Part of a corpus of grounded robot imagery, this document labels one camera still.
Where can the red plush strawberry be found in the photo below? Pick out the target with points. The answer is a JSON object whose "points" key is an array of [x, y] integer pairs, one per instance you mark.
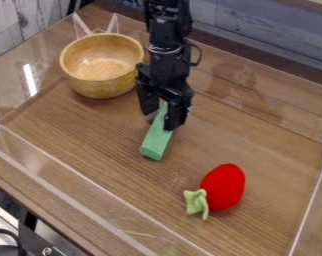
{"points": [[220, 190]]}

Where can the black table bracket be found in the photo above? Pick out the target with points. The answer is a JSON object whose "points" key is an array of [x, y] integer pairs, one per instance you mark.
{"points": [[41, 240]]}

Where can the brown wooden bowl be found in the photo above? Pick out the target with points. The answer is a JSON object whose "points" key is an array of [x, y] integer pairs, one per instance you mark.
{"points": [[99, 64]]}

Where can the clear acrylic tray walls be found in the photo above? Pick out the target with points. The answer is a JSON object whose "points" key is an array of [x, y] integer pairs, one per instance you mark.
{"points": [[70, 163]]}

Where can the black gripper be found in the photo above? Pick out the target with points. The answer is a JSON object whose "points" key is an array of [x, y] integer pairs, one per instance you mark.
{"points": [[163, 79]]}

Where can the green rectangular block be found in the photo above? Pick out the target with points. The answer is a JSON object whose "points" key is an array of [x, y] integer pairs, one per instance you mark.
{"points": [[157, 137]]}

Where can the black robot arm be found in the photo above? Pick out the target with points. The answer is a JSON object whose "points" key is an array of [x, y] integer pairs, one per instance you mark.
{"points": [[169, 25]]}

